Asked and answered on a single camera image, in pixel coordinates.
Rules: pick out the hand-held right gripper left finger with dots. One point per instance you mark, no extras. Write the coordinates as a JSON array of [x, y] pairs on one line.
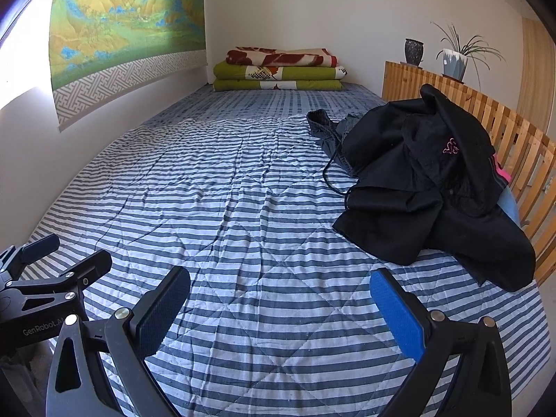
[[160, 312]]

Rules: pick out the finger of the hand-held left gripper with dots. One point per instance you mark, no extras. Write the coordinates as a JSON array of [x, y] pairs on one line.
[[41, 245], [89, 265]]

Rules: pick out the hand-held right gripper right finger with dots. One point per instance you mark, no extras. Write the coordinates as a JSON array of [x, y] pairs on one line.
[[399, 317]]

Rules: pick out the black garment pink logo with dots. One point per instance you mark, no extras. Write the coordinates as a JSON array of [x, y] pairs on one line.
[[417, 182]]

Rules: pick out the blue white striped bed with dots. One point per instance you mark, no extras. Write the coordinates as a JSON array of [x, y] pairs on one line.
[[243, 208]]

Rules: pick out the light blue garment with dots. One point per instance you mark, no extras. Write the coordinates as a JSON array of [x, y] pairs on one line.
[[509, 206]]

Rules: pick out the grey garment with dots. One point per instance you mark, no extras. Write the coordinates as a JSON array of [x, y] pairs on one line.
[[325, 132]]

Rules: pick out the green patterned folded quilt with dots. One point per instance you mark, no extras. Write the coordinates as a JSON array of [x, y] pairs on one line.
[[234, 76]]

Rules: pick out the potted plant white pot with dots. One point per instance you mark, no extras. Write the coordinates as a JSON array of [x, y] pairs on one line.
[[454, 65]]

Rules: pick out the dark ceramic pot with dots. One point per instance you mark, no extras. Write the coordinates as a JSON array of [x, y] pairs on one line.
[[413, 52]]

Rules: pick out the red beige folded blanket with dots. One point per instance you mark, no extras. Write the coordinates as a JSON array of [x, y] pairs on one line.
[[278, 57]]

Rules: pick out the wooden slatted bed rail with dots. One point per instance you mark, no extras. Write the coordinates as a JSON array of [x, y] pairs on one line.
[[521, 139]]

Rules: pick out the landscape wall hanging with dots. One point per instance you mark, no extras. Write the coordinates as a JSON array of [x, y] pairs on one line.
[[121, 26]]

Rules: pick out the wooden wall panel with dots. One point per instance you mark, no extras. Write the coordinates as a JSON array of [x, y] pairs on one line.
[[538, 65]]

